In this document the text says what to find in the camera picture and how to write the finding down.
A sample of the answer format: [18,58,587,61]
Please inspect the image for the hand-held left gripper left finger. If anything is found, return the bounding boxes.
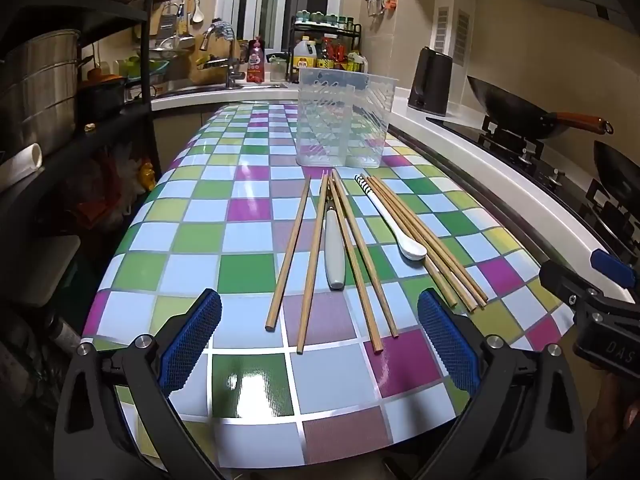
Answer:
[54,288,223,480]

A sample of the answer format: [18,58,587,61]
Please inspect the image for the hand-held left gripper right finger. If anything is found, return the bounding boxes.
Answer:
[417,287,586,480]

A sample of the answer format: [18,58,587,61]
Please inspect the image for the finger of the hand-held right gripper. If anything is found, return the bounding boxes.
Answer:
[539,259,601,311]
[590,249,636,293]

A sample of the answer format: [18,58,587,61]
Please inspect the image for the wooden chopstick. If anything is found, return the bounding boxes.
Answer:
[369,175,485,311]
[359,175,458,308]
[372,175,490,305]
[331,168,400,339]
[265,177,312,333]
[364,176,477,314]
[296,172,330,355]
[326,175,385,355]

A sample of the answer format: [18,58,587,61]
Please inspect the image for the white striped handle spoon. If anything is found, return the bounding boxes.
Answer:
[354,174,429,262]

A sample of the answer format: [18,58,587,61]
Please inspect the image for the grey handled knife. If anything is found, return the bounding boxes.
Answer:
[319,182,347,291]

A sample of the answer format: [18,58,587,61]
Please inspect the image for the clear plastic utensil container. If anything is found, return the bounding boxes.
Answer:
[296,67,399,169]

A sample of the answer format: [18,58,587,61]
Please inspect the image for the colourful checkered tablecloth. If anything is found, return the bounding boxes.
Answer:
[82,101,576,466]

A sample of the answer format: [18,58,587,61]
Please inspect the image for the dark frying pan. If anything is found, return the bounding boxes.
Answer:
[594,140,640,198]

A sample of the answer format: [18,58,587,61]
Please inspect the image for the black gas stove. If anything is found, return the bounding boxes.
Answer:
[426,114,640,273]

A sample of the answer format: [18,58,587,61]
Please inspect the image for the red plastic bags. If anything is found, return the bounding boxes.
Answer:
[75,150,133,223]

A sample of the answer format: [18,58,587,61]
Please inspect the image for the black shelf rack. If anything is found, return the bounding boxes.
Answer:
[0,0,163,311]

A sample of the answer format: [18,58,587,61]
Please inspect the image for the black electric kettle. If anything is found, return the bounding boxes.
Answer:
[407,46,454,114]

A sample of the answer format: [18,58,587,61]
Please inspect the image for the white plastic pipe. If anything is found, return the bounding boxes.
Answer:
[0,142,45,187]

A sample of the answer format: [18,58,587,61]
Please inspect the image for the steel sink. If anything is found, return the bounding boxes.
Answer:
[160,82,291,97]

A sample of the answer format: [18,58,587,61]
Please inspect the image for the black pot orange lid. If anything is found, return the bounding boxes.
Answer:
[79,74,127,117]

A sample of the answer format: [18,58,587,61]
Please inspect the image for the round wooden cutting board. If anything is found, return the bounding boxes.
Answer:
[189,35,236,87]

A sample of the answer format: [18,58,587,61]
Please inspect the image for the pink dish soap bottle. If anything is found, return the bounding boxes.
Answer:
[247,36,266,84]

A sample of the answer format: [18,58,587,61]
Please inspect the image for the chrome faucet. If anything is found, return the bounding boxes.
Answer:
[199,22,247,89]

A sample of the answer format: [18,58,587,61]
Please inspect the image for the steel stockpot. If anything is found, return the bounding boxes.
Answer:
[0,29,82,157]

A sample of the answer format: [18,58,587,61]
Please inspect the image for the yellow label oil bottle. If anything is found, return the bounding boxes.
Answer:
[292,40,319,72]

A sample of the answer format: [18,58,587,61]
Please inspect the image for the black spice rack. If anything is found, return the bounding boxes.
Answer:
[289,14,369,75]

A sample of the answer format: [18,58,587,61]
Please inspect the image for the metal grater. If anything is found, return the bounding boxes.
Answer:
[160,2,182,37]

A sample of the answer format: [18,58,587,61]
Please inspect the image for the row of spice jars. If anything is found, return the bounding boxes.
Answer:
[295,10,357,31]

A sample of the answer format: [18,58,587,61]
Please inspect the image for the window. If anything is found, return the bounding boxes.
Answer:
[216,0,337,52]

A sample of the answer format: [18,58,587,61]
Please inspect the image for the black wok orange handle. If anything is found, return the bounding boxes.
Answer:
[467,75,614,142]

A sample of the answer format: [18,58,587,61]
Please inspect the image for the wall vents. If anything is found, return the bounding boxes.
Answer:
[431,6,472,57]

